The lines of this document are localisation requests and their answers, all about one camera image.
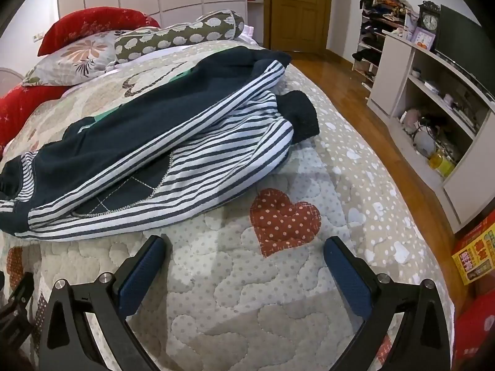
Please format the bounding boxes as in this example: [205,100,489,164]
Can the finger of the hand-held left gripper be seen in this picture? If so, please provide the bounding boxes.
[5,272,36,310]

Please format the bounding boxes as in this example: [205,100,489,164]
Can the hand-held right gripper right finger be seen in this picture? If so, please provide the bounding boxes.
[323,236,453,371]

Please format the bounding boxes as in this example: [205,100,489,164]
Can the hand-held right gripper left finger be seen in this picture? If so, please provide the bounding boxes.
[39,235,171,371]

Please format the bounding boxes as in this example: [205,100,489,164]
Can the navy striped pants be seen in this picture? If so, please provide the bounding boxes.
[0,45,320,241]

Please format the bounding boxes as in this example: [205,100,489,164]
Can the heart patchwork quilt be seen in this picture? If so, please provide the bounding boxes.
[0,39,455,371]

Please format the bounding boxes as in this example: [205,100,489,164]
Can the red yellow printed box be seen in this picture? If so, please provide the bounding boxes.
[451,215,495,287]

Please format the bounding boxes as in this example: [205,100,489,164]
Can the red cardboard box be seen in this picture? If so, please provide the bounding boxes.
[452,293,495,371]

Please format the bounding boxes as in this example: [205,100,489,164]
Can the yellow bottle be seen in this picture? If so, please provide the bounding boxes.
[428,150,456,177]

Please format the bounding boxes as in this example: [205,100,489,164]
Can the red star print blanket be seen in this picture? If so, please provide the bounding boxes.
[0,84,71,155]

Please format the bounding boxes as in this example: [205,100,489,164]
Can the white television cabinet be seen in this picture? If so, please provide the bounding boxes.
[366,30,495,235]

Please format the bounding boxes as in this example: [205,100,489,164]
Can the grey floral pillow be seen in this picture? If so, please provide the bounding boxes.
[22,29,128,87]

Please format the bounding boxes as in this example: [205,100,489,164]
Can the olive polka dot bolster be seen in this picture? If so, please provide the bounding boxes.
[114,10,246,64]

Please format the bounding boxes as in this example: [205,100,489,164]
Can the white shoe rack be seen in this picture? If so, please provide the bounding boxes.
[351,0,421,87]

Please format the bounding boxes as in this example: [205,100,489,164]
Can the red floral pillow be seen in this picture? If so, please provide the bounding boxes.
[37,6,161,57]

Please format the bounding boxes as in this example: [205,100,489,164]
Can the black cabinet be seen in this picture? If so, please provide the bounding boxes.
[435,5,495,103]

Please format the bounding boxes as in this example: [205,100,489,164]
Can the ornate mantel clock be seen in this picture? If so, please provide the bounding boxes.
[418,2,441,32]

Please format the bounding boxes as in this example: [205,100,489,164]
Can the wooden door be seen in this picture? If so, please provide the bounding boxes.
[264,0,334,59]

